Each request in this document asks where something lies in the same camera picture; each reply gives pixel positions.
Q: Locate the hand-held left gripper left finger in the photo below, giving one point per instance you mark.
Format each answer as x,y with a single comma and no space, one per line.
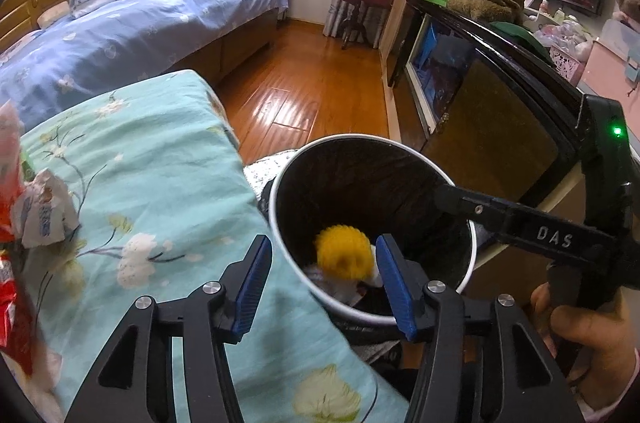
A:
252,283

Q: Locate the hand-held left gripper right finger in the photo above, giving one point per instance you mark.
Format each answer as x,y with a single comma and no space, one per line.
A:
395,288

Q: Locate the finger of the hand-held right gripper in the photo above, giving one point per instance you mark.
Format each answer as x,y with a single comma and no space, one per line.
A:
520,223

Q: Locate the yellow spiky ball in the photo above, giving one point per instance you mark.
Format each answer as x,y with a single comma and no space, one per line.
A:
342,253

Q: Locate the black bin with white rim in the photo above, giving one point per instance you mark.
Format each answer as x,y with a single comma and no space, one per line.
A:
350,173

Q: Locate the white wrapper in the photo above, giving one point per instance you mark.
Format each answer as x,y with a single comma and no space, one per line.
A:
42,208

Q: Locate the red orange snack packet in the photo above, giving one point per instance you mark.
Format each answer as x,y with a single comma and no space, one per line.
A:
15,318

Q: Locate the red and white snack packet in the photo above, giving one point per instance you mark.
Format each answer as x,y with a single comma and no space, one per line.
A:
10,183

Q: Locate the person's right forearm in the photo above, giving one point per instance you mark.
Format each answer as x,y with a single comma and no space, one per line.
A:
617,405

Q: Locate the person's right hand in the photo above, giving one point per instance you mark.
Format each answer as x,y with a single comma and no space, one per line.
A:
590,343

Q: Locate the black glossy cabinet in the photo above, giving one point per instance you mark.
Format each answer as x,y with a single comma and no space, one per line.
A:
500,113

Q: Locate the grey speckled mat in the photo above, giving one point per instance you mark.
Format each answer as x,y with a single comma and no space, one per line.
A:
265,170

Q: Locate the pink storage box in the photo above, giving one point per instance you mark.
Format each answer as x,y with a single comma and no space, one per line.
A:
607,63

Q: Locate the white patterned basket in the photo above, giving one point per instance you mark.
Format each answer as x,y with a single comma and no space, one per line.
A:
567,60

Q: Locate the teal floral blanket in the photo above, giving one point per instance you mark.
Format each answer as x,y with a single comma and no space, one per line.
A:
165,153

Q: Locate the dark green cloth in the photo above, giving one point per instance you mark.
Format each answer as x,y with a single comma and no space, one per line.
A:
520,37

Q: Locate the brown plush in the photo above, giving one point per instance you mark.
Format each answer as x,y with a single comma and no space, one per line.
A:
629,0

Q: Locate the wooden bed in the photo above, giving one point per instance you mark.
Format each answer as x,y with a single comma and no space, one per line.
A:
240,48

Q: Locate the patterned curtain behind coat rack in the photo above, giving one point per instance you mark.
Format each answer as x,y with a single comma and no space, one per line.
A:
335,20

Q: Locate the blue bed cover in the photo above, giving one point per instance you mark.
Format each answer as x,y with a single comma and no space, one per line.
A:
125,28

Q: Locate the small white pillow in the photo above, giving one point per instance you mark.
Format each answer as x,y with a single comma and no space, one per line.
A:
54,15

